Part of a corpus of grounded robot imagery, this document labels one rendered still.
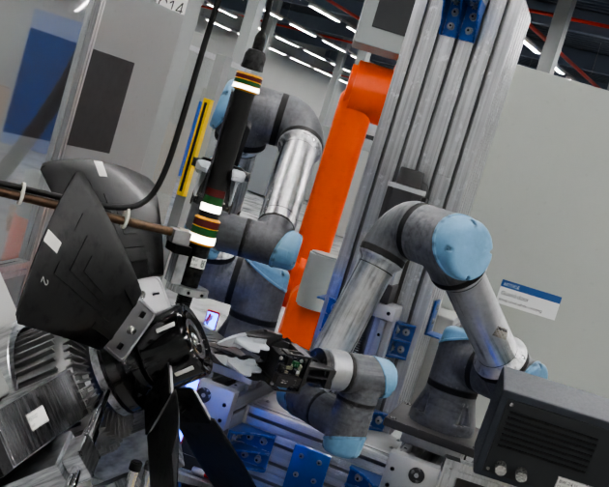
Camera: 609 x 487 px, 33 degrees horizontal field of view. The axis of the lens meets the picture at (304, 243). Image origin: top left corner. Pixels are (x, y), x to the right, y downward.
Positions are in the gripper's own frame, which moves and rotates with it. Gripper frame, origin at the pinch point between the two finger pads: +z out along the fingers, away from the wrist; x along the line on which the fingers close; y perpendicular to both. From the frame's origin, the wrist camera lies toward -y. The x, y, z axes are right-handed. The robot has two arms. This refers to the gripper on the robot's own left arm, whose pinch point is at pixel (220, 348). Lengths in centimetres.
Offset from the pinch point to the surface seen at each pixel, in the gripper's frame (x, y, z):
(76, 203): -24, 20, 40
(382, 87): -44, -323, -227
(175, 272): -12.8, 4.1, 14.8
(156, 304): -7.8, 6.8, 17.5
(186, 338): -7.2, 18.3, 16.7
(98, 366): 1.1, 13.2, 26.4
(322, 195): 23, -331, -220
